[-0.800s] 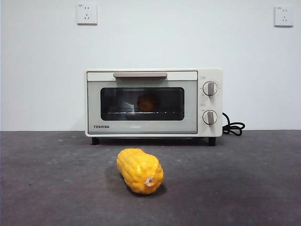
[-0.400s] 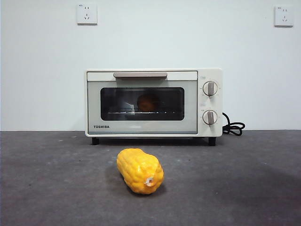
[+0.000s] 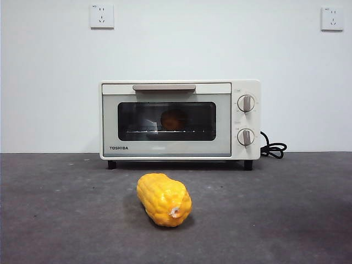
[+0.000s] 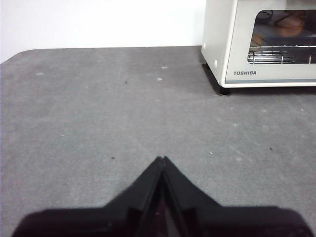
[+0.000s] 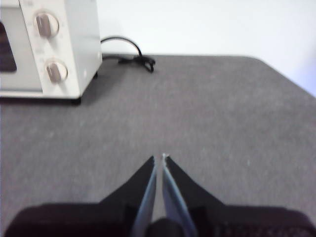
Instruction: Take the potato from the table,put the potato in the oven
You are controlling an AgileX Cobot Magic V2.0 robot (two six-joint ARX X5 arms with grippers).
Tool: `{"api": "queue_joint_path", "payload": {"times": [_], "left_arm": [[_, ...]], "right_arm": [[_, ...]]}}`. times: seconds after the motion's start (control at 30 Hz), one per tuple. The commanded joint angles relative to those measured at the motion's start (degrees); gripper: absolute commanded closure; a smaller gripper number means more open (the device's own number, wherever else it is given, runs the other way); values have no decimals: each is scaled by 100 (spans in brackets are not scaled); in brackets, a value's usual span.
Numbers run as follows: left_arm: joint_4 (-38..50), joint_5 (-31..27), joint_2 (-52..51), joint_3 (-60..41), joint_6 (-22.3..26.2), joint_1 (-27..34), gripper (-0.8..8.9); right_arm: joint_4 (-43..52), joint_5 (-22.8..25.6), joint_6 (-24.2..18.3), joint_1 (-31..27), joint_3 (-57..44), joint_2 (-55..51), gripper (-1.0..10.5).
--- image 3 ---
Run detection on brown potato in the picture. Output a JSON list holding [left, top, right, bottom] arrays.
[[161, 109, 188, 130]]

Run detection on glass oven door with handle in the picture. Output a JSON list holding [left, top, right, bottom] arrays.
[[102, 83, 233, 158]]

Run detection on cream oven knob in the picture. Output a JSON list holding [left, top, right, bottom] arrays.
[[237, 128, 256, 147], [237, 95, 256, 113]]

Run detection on cream Toshiba toaster oven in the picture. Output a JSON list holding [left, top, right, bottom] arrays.
[[99, 79, 261, 171]]

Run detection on yellow corn cob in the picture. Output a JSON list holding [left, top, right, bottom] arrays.
[[136, 172, 193, 228]]

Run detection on metal wire oven rack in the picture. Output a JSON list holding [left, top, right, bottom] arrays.
[[125, 129, 206, 135]]

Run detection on black oven power cable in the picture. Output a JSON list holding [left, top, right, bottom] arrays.
[[260, 130, 288, 161]]

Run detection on white wall socket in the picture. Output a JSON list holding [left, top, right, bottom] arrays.
[[90, 4, 115, 30], [321, 7, 345, 32]]

